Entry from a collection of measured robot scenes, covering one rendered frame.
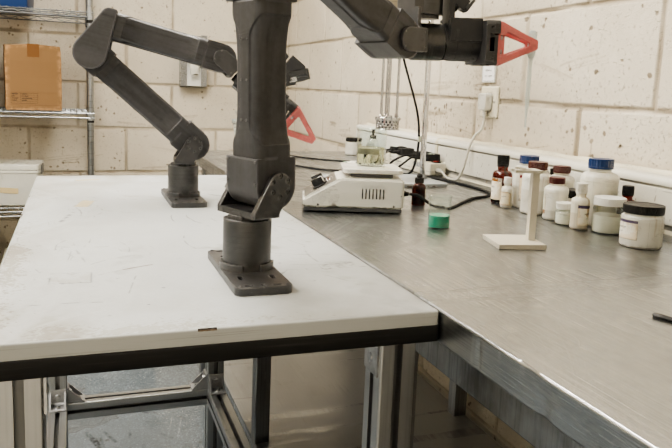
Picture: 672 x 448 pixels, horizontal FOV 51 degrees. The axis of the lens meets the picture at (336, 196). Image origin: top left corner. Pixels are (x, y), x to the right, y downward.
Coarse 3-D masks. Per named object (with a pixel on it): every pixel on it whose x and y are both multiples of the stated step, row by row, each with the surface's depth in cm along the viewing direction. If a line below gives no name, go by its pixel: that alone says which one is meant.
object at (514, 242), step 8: (512, 168) 116; (520, 168) 115; (528, 168) 117; (536, 176) 116; (536, 184) 116; (536, 192) 116; (528, 200) 118; (536, 200) 117; (528, 208) 118; (536, 208) 117; (528, 216) 117; (536, 216) 117; (528, 224) 117; (528, 232) 117; (488, 240) 118; (496, 240) 116; (504, 240) 117; (512, 240) 117; (520, 240) 117; (528, 240) 117; (536, 240) 118; (504, 248) 114; (512, 248) 114; (520, 248) 114; (528, 248) 114; (536, 248) 114; (544, 248) 114
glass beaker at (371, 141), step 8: (360, 128) 142; (368, 128) 141; (376, 128) 146; (384, 128) 145; (360, 136) 142; (368, 136) 141; (376, 136) 141; (384, 136) 142; (360, 144) 142; (368, 144) 141; (376, 144) 141; (384, 144) 142; (360, 152) 142; (368, 152) 142; (376, 152) 142; (384, 152) 143; (360, 160) 143; (368, 160) 142; (376, 160) 142; (384, 160) 143
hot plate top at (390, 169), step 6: (342, 168) 142; (348, 168) 140; (354, 168) 141; (360, 168) 141; (366, 168) 142; (372, 168) 142; (378, 168) 143; (384, 168) 143; (390, 168) 144; (396, 168) 144; (384, 174) 140; (390, 174) 140; (396, 174) 140
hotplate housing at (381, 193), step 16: (336, 176) 144; (352, 176) 142; (368, 176) 142; (384, 176) 142; (320, 192) 140; (336, 192) 140; (352, 192) 140; (368, 192) 140; (384, 192) 140; (400, 192) 140; (304, 208) 140; (320, 208) 141; (336, 208) 141; (352, 208) 141; (368, 208) 141; (384, 208) 141; (400, 208) 141
